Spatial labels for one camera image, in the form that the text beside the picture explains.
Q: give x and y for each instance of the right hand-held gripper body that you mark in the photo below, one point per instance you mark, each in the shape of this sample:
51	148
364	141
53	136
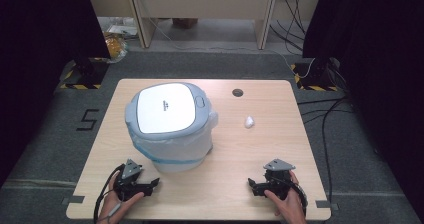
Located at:
278	182

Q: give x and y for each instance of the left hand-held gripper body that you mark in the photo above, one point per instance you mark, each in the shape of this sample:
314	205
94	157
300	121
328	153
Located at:
131	184

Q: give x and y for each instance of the translucent plastic trash bag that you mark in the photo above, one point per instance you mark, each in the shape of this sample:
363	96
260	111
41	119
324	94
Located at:
173	147

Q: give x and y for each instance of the white paper ball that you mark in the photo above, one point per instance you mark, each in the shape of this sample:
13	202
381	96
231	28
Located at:
249	122

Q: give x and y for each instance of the white grey pedal trash can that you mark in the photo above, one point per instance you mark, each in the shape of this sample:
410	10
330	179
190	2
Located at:
166	107

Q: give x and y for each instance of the person's left hand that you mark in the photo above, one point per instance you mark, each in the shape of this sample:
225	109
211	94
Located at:
113	202

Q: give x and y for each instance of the person's right hand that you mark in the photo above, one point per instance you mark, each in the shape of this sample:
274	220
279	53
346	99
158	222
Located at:
290	210

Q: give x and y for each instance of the grey tape strip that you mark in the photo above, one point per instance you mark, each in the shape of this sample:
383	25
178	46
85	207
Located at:
73	200
325	204

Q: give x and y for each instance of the dark round table grommet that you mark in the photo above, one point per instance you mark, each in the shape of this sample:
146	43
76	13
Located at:
237	92

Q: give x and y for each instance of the black stand base striped tape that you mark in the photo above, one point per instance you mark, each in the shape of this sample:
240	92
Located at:
316	75
85	74

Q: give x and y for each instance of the yellow plastic bag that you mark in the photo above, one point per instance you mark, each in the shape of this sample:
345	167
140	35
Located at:
115	47

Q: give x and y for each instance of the black curtain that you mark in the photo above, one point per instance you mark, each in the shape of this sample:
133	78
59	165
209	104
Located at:
376	67
43	50

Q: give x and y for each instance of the beige wooden desk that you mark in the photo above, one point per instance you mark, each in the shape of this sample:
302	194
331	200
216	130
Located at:
200	4

